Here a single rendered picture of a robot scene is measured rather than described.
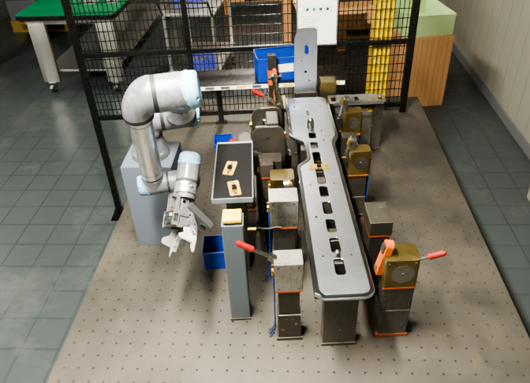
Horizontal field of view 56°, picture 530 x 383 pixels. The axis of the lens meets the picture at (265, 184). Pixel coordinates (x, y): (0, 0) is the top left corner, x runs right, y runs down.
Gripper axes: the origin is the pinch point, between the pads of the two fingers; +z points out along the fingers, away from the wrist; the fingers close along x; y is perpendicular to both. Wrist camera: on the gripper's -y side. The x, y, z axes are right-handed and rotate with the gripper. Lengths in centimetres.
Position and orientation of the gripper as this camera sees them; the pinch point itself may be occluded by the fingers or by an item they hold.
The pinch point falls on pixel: (182, 255)
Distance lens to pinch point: 168.0
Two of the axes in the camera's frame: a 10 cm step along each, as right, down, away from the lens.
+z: -0.7, 9.4, -3.2
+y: -7.9, -2.5, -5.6
